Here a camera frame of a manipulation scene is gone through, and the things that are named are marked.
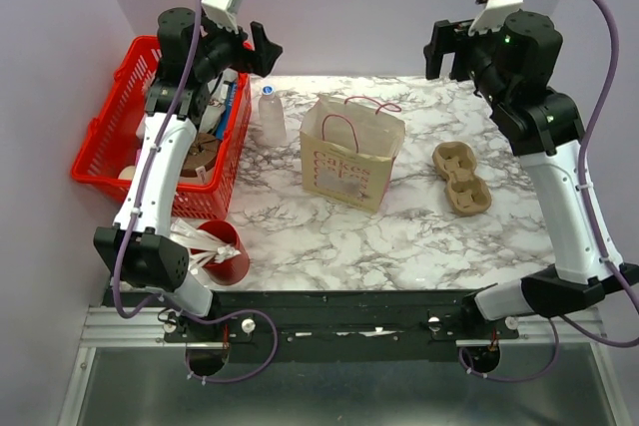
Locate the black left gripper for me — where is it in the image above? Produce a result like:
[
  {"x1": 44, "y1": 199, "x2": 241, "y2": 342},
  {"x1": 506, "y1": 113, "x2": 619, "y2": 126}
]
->
[{"x1": 193, "y1": 7, "x2": 282, "y2": 82}]

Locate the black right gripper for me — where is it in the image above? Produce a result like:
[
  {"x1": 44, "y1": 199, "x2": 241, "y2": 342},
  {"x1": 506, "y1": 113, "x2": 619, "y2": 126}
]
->
[{"x1": 423, "y1": 18, "x2": 512, "y2": 111}]

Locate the pink and beige paper bag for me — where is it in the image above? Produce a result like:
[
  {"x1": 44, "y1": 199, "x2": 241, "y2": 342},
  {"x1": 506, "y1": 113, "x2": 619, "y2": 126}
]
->
[{"x1": 300, "y1": 95, "x2": 405, "y2": 213}]

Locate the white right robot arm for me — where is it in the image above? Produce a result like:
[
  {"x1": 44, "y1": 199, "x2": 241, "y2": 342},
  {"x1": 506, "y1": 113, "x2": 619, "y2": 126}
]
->
[{"x1": 423, "y1": 10, "x2": 638, "y2": 338}]

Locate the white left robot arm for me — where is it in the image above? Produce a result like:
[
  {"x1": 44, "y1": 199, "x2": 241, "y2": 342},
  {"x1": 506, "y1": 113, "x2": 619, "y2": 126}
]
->
[{"x1": 93, "y1": 8, "x2": 283, "y2": 341}]

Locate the blue book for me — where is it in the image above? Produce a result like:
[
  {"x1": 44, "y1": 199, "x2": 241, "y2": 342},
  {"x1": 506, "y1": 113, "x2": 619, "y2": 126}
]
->
[{"x1": 215, "y1": 82, "x2": 238, "y2": 140}]

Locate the clear plastic water bottle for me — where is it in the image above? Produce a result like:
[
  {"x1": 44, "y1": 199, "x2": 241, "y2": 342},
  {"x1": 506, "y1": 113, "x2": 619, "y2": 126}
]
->
[{"x1": 259, "y1": 85, "x2": 287, "y2": 147}]

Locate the brown round lidded box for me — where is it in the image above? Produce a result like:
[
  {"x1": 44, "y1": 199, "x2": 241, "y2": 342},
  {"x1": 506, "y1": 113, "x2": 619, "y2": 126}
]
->
[{"x1": 181, "y1": 133, "x2": 221, "y2": 184}]

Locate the brown cardboard cup carrier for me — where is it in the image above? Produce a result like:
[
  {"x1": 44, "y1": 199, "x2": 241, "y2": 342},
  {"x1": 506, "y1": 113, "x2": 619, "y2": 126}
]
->
[{"x1": 432, "y1": 142, "x2": 492, "y2": 216}]

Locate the red plastic shopping basket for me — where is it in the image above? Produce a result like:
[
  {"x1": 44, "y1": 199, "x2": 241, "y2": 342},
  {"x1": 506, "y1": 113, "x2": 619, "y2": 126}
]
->
[{"x1": 70, "y1": 36, "x2": 252, "y2": 219}]

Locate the red cylindrical straw holder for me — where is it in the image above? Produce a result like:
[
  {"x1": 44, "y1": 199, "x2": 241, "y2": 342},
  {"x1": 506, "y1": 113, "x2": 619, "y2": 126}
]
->
[{"x1": 198, "y1": 219, "x2": 251, "y2": 286}]

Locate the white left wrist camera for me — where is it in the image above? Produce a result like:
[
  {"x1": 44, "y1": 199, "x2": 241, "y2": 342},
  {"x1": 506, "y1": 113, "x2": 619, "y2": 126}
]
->
[{"x1": 201, "y1": 0, "x2": 243, "y2": 34}]

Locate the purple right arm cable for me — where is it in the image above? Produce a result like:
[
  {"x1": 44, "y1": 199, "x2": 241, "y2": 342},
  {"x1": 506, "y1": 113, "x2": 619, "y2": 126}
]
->
[{"x1": 458, "y1": 0, "x2": 639, "y2": 385}]

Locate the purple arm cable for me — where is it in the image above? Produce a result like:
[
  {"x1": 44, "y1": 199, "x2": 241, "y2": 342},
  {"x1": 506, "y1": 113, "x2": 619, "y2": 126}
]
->
[
  {"x1": 458, "y1": 0, "x2": 639, "y2": 385},
  {"x1": 110, "y1": 0, "x2": 280, "y2": 385}
]

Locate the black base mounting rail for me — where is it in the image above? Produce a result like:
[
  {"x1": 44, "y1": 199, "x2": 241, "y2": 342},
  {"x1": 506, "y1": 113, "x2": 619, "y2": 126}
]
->
[{"x1": 102, "y1": 289, "x2": 530, "y2": 365}]

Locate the aluminium frame rail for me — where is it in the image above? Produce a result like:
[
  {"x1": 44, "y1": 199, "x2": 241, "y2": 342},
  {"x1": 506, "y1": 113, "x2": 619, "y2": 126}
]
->
[{"x1": 79, "y1": 304, "x2": 608, "y2": 347}]

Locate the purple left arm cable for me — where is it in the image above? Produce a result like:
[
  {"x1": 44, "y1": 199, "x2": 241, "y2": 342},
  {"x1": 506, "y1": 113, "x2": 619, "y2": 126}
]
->
[{"x1": 110, "y1": 0, "x2": 280, "y2": 385}]

